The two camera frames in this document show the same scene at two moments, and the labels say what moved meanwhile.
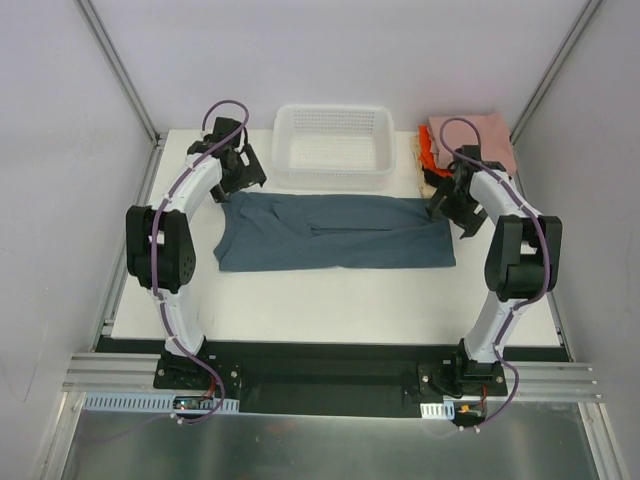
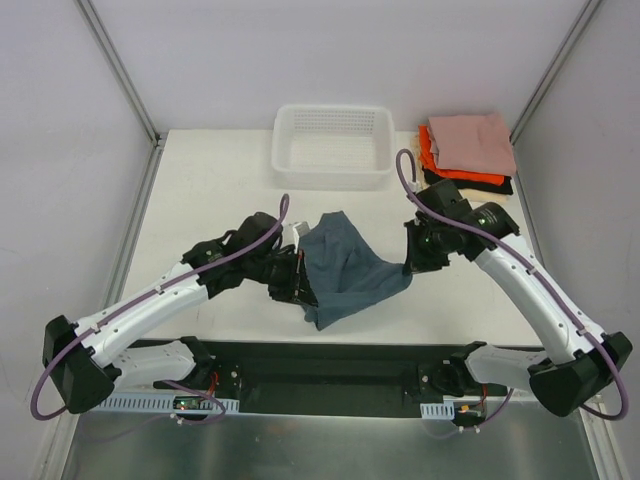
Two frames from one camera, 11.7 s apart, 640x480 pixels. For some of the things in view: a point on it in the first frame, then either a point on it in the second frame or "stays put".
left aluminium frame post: (109, 54) stays put
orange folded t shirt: (426, 155) stays put
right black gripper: (461, 213) → (416, 250)
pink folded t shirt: (496, 140) stays put
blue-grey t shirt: (305, 231) → (345, 276)
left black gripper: (245, 176) → (291, 279)
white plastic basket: (332, 148) stays put
